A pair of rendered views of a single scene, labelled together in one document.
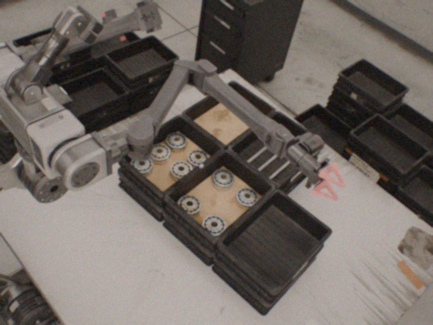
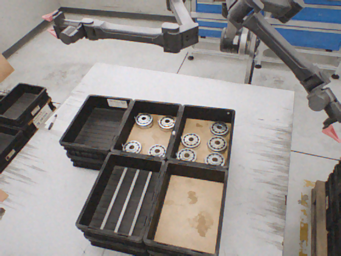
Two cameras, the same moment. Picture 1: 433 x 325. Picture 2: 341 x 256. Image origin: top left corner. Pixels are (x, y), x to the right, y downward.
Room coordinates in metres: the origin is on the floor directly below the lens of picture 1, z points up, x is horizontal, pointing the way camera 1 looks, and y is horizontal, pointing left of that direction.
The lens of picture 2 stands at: (2.26, -0.23, 2.03)
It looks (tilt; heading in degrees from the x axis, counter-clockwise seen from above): 47 degrees down; 165
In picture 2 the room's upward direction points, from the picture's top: 7 degrees counter-clockwise
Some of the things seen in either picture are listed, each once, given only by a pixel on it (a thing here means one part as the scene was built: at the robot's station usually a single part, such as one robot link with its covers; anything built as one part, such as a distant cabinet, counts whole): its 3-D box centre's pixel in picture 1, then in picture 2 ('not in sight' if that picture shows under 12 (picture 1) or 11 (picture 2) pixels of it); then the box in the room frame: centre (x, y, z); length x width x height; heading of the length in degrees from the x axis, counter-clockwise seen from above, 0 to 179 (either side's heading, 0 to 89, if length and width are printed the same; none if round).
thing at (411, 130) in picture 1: (405, 144); not in sight; (2.42, -1.27, 0.31); 0.40 x 0.30 x 0.34; 51
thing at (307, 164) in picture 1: (311, 167); (66, 25); (0.99, -0.30, 1.45); 0.07 x 0.07 x 0.10; 49
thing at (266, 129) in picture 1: (240, 107); (130, 33); (1.19, -0.05, 1.45); 0.43 x 0.06 x 0.11; 50
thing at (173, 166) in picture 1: (181, 169); (190, 139); (1.36, 0.13, 0.86); 0.10 x 0.10 x 0.01
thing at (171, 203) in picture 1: (221, 193); (148, 127); (1.23, -0.06, 0.92); 0.40 x 0.30 x 0.02; 146
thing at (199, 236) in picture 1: (219, 200); (150, 133); (1.23, -0.06, 0.87); 0.40 x 0.30 x 0.11; 146
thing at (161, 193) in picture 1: (171, 153); (203, 134); (1.40, 0.19, 0.92); 0.40 x 0.30 x 0.02; 146
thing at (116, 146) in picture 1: (111, 149); not in sight; (0.90, 0.30, 1.45); 0.09 x 0.08 x 0.12; 51
